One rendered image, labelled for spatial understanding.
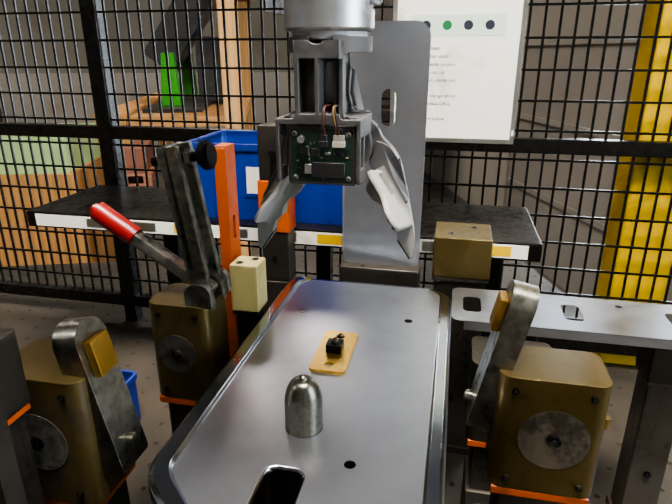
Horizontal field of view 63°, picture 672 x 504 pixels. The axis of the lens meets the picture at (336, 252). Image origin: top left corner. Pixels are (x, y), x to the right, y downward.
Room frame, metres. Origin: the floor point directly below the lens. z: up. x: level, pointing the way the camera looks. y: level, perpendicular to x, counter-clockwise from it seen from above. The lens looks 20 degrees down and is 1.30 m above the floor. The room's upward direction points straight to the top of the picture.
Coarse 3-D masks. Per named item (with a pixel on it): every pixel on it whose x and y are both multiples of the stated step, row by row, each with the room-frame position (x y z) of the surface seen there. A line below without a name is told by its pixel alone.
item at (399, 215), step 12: (384, 168) 0.49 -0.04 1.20; (372, 180) 0.47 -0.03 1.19; (384, 180) 0.49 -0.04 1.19; (372, 192) 0.50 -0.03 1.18; (384, 192) 0.48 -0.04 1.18; (396, 192) 0.49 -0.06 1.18; (384, 204) 0.46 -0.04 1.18; (396, 204) 0.49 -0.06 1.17; (408, 204) 0.49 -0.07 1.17; (396, 216) 0.47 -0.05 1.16; (408, 216) 0.49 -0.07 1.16; (396, 228) 0.45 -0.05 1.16; (408, 228) 0.49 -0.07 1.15; (408, 240) 0.49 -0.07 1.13; (408, 252) 0.49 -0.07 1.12
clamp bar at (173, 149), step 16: (176, 144) 0.55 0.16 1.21; (208, 144) 0.54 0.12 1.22; (160, 160) 0.53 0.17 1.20; (176, 160) 0.53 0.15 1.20; (192, 160) 0.54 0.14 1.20; (208, 160) 0.53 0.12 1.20; (176, 176) 0.53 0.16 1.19; (192, 176) 0.55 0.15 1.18; (176, 192) 0.53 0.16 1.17; (192, 192) 0.55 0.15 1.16; (176, 208) 0.53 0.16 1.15; (192, 208) 0.53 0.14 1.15; (176, 224) 0.53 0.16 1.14; (192, 224) 0.52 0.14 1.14; (208, 224) 0.55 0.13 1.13; (192, 240) 0.52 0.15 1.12; (208, 240) 0.55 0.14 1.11; (192, 256) 0.53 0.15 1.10; (208, 256) 0.55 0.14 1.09; (192, 272) 0.53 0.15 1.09; (208, 272) 0.53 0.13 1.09; (224, 288) 0.55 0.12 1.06
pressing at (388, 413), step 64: (320, 320) 0.59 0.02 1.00; (384, 320) 0.59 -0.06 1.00; (448, 320) 0.59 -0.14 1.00; (256, 384) 0.45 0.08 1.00; (320, 384) 0.45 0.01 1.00; (384, 384) 0.45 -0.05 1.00; (448, 384) 0.46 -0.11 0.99; (192, 448) 0.36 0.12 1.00; (256, 448) 0.36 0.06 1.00; (320, 448) 0.36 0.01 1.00; (384, 448) 0.36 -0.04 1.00
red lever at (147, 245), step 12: (96, 204) 0.57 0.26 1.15; (96, 216) 0.56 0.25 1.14; (108, 216) 0.56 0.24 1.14; (120, 216) 0.56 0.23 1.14; (108, 228) 0.55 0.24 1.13; (120, 228) 0.55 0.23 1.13; (132, 228) 0.55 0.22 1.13; (132, 240) 0.55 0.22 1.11; (144, 240) 0.55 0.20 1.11; (144, 252) 0.55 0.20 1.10; (156, 252) 0.55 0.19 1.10; (168, 252) 0.55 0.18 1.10; (168, 264) 0.54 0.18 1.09; (180, 264) 0.54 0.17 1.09; (180, 276) 0.54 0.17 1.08; (216, 288) 0.54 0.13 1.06
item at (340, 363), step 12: (324, 336) 0.54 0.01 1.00; (336, 336) 0.54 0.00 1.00; (348, 336) 0.54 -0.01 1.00; (324, 348) 0.51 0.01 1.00; (336, 348) 0.50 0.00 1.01; (348, 348) 0.51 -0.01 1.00; (312, 360) 0.49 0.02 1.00; (324, 360) 0.49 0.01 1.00; (336, 360) 0.49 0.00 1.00; (348, 360) 0.49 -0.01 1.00; (324, 372) 0.47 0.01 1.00; (336, 372) 0.47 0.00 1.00
